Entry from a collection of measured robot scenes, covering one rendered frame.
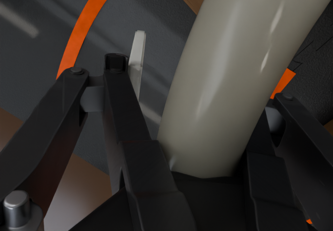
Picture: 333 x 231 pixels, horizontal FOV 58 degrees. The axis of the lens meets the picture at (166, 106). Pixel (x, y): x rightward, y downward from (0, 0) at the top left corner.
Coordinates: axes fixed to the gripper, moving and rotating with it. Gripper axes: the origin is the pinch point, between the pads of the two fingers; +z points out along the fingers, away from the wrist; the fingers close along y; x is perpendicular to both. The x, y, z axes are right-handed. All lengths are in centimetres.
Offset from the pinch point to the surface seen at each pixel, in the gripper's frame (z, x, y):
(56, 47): 84, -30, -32
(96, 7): 82, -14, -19
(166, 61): 81, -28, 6
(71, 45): 83, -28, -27
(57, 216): 88, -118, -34
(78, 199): 87, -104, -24
